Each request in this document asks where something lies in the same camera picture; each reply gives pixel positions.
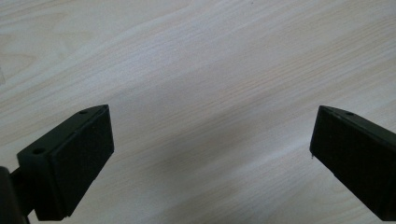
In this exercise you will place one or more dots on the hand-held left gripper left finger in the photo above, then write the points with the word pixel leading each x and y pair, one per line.
pixel 67 165

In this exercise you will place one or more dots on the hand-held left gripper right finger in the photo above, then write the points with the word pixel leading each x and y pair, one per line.
pixel 358 158

